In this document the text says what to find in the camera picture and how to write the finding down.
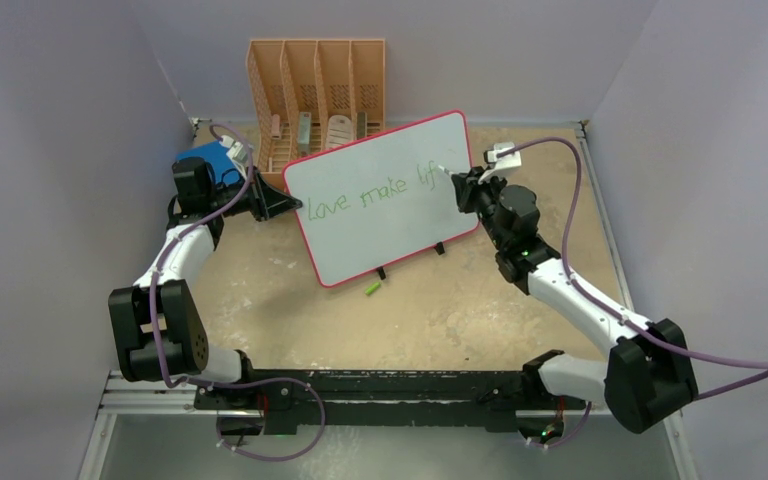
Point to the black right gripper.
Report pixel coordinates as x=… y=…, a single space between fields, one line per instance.
x=468 y=186

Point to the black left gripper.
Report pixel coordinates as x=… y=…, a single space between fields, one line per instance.
x=265 y=201

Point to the green whiteboard marker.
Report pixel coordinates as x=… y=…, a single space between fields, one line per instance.
x=445 y=170

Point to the green marker cap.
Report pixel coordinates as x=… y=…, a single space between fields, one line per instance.
x=372 y=288

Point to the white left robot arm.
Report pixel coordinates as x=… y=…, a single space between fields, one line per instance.
x=158 y=332

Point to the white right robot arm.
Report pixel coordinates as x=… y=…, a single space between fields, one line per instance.
x=643 y=378

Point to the pink-framed whiteboard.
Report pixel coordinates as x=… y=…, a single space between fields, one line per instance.
x=381 y=199

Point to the orange plastic file organizer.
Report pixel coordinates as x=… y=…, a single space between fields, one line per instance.
x=298 y=85

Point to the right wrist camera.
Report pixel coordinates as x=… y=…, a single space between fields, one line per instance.
x=501 y=160

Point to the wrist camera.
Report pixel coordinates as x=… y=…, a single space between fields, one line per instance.
x=501 y=160
x=235 y=151

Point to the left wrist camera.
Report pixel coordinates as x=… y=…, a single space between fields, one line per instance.
x=235 y=151

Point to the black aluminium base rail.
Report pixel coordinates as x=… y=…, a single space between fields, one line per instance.
x=496 y=401

